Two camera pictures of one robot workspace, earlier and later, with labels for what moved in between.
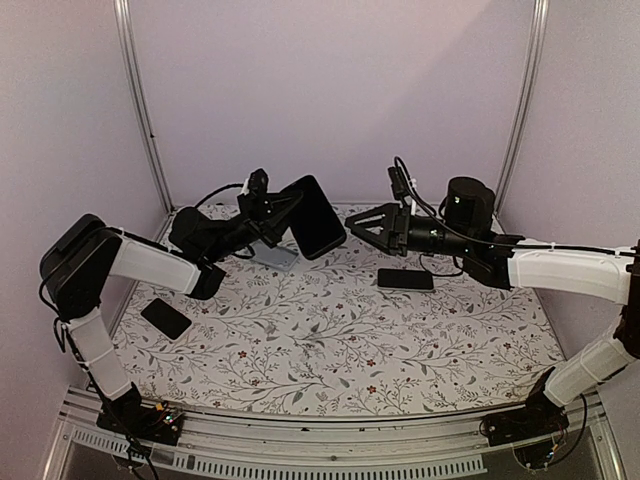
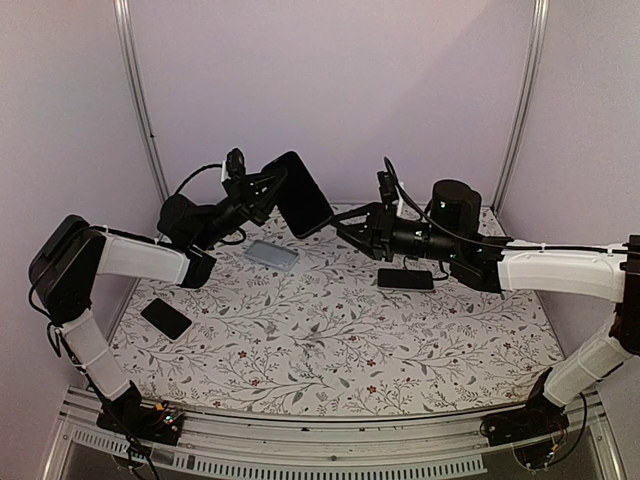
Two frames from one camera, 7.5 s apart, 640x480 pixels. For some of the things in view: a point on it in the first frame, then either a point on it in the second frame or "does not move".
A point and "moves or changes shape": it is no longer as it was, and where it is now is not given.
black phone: [315, 225] moves or changes shape
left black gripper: [265, 217] -> [248, 196]
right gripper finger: [388, 240] -> [358, 243]
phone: [393, 279] does not move
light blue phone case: [276, 257] does not move
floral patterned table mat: [365, 332] does not move
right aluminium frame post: [532, 63] does not move
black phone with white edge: [167, 319] does not move
